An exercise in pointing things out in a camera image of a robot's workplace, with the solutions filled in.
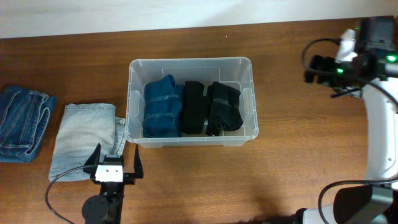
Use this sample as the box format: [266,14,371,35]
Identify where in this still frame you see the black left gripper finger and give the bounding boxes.
[84,143,101,166]
[133,144,144,179]

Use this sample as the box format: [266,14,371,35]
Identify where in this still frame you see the teal blue garment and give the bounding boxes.
[142,75,185,138]

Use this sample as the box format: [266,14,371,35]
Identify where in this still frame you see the dark grey garment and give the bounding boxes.
[205,82,243,136]

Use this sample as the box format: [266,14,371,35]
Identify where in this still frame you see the black garment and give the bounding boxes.
[180,81,206,134]

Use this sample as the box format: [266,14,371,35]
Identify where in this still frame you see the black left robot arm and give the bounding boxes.
[81,144,144,224]

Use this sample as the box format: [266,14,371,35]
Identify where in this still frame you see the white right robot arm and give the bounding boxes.
[292,17,397,223]

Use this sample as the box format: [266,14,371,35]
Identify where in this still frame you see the light blue folded jeans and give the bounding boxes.
[49,103,126,181]

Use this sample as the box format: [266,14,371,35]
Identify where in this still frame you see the dark blue folded jeans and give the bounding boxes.
[1,85,56,164]

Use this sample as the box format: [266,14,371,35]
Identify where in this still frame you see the clear plastic storage bin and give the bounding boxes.
[125,57,259,148]

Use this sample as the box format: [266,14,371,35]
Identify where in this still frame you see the black left camera cable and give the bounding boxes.
[44,164,96,224]

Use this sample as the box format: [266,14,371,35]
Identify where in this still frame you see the black camera cable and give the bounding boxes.
[44,164,96,224]
[300,37,398,224]

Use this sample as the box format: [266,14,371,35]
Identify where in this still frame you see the black right camera cable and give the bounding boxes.
[300,37,398,224]

